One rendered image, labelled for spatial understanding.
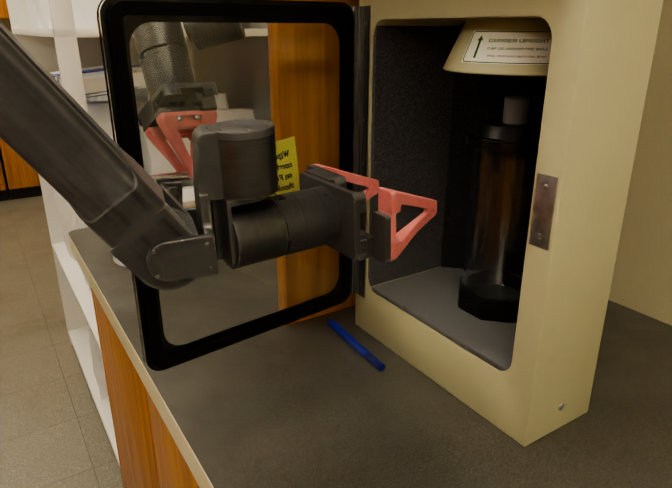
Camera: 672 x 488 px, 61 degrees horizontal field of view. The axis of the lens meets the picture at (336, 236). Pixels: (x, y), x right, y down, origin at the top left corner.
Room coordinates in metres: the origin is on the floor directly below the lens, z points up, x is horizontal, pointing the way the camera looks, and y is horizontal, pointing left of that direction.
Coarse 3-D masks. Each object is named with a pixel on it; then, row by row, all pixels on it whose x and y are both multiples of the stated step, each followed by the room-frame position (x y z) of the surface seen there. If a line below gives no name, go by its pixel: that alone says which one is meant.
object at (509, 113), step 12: (516, 96) 0.67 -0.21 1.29; (504, 108) 0.67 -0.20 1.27; (516, 108) 0.66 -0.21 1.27; (528, 108) 0.67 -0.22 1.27; (492, 120) 0.69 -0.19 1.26; (504, 120) 0.67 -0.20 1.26; (516, 120) 0.66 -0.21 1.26; (528, 120) 0.69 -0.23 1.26; (480, 132) 0.66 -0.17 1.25; (492, 132) 0.65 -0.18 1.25; (504, 132) 0.64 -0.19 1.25; (516, 132) 0.63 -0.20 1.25; (528, 132) 0.63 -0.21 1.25
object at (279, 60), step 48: (144, 48) 0.57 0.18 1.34; (192, 48) 0.60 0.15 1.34; (240, 48) 0.64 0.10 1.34; (288, 48) 0.68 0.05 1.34; (336, 48) 0.72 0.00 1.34; (144, 96) 0.57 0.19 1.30; (192, 96) 0.60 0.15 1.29; (240, 96) 0.64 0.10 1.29; (288, 96) 0.68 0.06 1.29; (336, 96) 0.72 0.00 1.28; (144, 144) 0.56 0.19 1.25; (288, 144) 0.67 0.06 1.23; (336, 144) 0.72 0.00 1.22; (192, 192) 0.59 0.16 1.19; (192, 288) 0.59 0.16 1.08; (240, 288) 0.63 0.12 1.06; (288, 288) 0.67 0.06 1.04; (192, 336) 0.58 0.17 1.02
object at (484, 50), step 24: (480, 24) 0.63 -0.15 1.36; (504, 24) 0.61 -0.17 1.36; (528, 24) 0.60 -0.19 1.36; (456, 48) 0.65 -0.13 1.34; (480, 48) 0.61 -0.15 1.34; (504, 48) 0.59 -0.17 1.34; (528, 48) 0.58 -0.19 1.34; (480, 72) 0.60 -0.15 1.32; (504, 72) 0.58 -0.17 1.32; (528, 72) 0.58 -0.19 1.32
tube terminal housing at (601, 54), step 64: (384, 0) 0.71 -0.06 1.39; (448, 0) 0.62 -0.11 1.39; (512, 0) 0.55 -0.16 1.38; (576, 0) 0.50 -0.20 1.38; (640, 0) 0.53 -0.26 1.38; (576, 64) 0.49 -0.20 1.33; (640, 64) 0.54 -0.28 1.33; (576, 128) 0.49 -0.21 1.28; (576, 192) 0.50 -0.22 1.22; (576, 256) 0.51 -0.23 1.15; (384, 320) 0.70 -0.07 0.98; (576, 320) 0.52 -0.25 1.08; (448, 384) 0.59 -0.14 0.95; (512, 384) 0.51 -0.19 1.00; (576, 384) 0.53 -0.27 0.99
